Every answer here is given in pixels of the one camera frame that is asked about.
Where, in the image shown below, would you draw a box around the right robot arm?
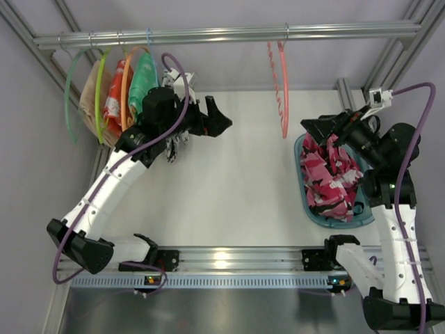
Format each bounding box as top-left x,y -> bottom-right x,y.
300,111 -> 444,333

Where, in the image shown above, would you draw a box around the orange plastic hanger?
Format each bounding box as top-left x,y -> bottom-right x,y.
120,46 -> 149,131

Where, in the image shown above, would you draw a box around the beige garment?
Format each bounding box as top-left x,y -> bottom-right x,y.
79,61 -> 113,136

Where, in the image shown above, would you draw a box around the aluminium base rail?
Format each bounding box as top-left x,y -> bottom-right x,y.
57,245 -> 432,276

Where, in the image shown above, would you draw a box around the grey slotted cable duct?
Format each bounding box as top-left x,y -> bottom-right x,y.
70,273 -> 333,289

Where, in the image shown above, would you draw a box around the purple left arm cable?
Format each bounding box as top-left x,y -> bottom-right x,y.
51,51 -> 191,300

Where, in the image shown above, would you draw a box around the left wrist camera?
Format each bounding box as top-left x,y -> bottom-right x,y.
165,71 -> 197,102

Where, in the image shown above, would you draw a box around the lime plastic hanger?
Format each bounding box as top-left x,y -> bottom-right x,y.
95,47 -> 113,144

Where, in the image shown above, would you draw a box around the pink camouflage trousers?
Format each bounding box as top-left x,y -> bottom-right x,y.
300,134 -> 364,223

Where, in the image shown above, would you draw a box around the pink plastic hanger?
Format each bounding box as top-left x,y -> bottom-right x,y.
267,23 -> 290,139

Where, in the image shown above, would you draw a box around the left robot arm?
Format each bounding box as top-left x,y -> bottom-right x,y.
47,87 -> 233,274

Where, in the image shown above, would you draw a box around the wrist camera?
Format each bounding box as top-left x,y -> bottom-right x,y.
361,88 -> 393,120
165,71 -> 197,102

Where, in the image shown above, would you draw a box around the aluminium hanging rail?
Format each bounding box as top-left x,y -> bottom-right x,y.
33,20 -> 421,50

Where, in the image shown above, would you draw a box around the green patterned garment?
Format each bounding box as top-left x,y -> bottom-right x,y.
128,52 -> 157,118

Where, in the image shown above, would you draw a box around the black white patterned garment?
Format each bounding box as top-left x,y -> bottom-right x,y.
162,69 -> 189,163

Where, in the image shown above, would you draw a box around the teal plastic bin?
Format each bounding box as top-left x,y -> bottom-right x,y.
294,134 -> 374,230

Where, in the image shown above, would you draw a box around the orange patterned garment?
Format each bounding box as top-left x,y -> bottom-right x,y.
103,59 -> 127,137

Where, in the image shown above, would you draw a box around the green plastic hanger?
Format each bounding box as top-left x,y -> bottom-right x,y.
65,47 -> 86,145

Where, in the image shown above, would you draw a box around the blue plastic hanger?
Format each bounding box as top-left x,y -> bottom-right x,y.
146,28 -> 161,87

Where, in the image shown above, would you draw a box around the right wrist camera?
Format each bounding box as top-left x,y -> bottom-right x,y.
361,88 -> 393,120

